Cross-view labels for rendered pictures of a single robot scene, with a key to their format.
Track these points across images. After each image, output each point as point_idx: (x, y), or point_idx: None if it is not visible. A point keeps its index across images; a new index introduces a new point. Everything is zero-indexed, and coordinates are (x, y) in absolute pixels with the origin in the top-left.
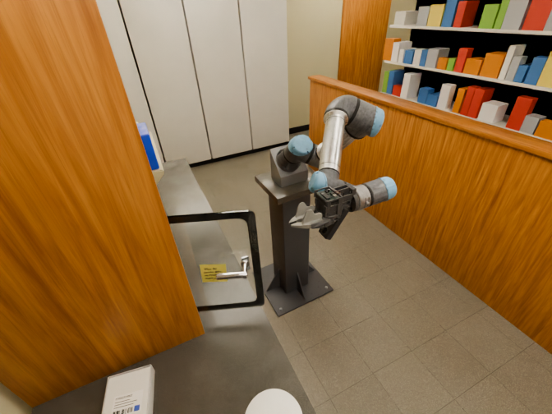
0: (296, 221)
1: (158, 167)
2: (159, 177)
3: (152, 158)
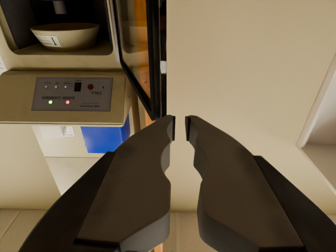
0: (174, 137)
1: (119, 127)
2: (123, 118)
3: (122, 134)
